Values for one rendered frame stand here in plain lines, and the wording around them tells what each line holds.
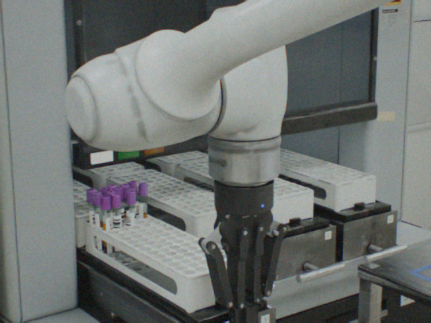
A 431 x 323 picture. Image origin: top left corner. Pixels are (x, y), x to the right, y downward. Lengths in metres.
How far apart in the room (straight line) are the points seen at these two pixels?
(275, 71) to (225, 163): 0.13
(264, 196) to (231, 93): 0.15
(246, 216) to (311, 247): 0.43
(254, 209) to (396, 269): 0.33
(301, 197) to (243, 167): 0.49
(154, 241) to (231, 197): 0.25
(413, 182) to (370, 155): 1.85
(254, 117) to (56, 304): 0.50
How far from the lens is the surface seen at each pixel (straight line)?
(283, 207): 1.53
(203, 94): 0.93
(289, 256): 1.51
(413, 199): 3.59
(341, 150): 1.77
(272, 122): 1.07
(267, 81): 1.04
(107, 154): 1.33
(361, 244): 1.63
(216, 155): 1.08
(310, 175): 1.66
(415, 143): 3.53
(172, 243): 1.30
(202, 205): 1.47
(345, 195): 1.62
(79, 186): 1.62
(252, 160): 1.07
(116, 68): 0.94
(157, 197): 1.53
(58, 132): 1.32
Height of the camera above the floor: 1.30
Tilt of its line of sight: 15 degrees down
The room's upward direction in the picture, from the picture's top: straight up
